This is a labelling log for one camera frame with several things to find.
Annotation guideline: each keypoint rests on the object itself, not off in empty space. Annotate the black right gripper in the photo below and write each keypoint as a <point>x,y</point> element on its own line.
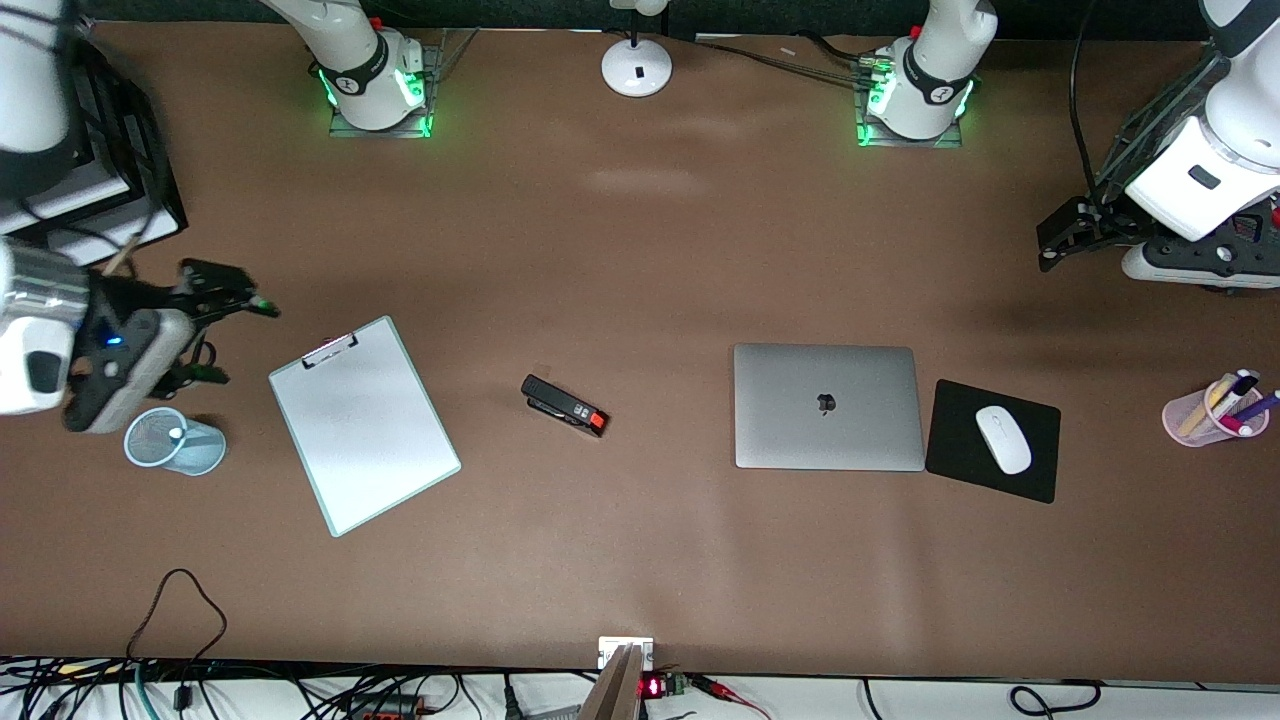
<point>122,297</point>

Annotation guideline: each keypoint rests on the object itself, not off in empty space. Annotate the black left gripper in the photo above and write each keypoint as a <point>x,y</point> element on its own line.
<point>1103,213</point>

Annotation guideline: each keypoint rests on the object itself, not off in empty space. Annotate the silver laptop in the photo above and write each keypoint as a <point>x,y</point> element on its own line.
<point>800,420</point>

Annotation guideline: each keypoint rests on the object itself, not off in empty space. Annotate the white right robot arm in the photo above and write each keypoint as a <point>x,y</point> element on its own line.
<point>30,100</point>

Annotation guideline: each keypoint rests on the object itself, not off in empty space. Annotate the yellow marker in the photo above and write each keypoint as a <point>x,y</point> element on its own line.
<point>1205,405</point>

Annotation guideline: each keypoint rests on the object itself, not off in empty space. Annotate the metal clipboard clip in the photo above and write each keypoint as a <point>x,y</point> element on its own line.
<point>330,350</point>

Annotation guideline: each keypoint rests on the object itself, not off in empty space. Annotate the light blue mesh cup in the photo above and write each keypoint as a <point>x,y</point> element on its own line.
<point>200,450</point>

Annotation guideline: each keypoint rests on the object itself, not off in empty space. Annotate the white sheets in file tray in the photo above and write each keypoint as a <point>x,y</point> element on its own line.
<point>90,245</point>

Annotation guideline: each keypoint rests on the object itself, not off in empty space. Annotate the teal clipboard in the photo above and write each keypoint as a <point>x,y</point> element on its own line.
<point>302,455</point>

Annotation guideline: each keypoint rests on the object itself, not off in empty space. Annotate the black mesh tray with markers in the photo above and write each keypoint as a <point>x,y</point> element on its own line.
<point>1250,228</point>

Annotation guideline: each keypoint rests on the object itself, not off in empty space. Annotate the white computer mouse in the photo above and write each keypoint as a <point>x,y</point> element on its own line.
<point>1003,440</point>

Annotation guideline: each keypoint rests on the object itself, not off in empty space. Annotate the pink mesh pen cup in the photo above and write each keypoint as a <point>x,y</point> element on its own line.
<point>1185,420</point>

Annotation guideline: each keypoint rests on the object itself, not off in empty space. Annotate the white paper sheet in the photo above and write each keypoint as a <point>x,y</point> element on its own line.
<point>390,460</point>

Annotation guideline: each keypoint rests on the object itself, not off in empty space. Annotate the white pen with black cap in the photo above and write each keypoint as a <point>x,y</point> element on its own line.
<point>1235,388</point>

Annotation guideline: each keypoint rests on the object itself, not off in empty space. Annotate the black mouse pad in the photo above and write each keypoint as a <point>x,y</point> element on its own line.
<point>955,440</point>

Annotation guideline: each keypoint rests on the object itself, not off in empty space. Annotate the purple pen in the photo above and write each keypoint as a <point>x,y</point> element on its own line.
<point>1260,406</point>

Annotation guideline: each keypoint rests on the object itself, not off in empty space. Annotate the pink pen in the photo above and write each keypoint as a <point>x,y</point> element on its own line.
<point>1240,426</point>

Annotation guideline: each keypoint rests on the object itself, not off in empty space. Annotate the black stapler with red end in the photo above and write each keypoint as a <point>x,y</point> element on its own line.
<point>560,402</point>

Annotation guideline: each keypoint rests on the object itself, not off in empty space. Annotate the black hub with orange ports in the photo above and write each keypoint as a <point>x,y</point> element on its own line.
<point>385,710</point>

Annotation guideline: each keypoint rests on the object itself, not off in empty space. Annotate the white lamp base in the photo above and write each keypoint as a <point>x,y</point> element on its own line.
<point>636,70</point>

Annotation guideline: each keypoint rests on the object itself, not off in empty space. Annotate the red LED display module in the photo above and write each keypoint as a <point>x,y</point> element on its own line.
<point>652,687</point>

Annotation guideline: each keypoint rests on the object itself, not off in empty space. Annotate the clear arm base plate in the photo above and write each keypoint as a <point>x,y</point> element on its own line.
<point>955,138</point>
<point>435,55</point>

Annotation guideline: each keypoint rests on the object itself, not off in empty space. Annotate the aluminium profile post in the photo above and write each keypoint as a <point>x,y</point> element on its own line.
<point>615,690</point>

